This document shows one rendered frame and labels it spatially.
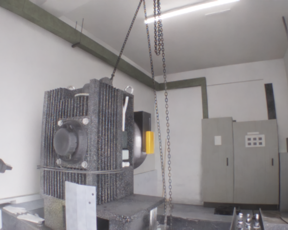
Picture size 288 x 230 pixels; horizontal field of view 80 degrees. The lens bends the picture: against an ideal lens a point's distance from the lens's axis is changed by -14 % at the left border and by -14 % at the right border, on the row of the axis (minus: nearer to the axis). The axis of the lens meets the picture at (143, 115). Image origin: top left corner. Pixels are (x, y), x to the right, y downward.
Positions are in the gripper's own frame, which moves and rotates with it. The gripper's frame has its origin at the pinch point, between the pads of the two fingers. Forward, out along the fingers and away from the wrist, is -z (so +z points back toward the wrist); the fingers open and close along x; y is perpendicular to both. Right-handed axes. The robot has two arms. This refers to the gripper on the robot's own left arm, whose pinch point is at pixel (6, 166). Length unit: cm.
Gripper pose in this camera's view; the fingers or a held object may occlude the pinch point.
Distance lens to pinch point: 137.6
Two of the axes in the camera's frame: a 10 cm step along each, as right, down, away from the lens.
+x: -8.1, -2.7, 5.3
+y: -4.1, 9.0, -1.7
